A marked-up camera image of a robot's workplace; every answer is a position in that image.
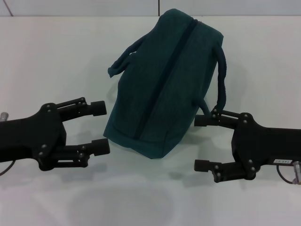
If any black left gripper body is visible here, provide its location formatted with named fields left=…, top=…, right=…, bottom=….
left=0, top=102, right=68, bottom=171

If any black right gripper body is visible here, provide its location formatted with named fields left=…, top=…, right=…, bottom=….
left=231, top=113, right=301, bottom=181

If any dark teal insulated lunch bag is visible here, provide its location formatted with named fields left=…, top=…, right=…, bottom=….
left=103, top=8, right=228, bottom=160

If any dark right arm cable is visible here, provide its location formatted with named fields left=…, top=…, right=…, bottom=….
left=276, top=161, right=301, bottom=184

